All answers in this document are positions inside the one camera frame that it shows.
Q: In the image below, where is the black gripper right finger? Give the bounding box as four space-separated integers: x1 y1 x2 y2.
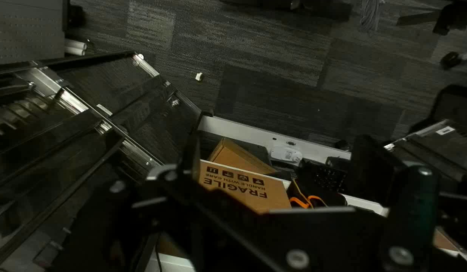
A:
351 119 467 258

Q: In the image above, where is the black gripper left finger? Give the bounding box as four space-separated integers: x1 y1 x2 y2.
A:
0 52 200 272

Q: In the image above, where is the brown fragile cardboard box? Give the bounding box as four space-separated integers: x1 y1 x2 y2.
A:
197 138 290 212

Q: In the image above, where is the white shelf board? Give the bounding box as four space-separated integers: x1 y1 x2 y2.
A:
196 114 389 217

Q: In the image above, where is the orange cable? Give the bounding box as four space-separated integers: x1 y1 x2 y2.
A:
287 178 327 211

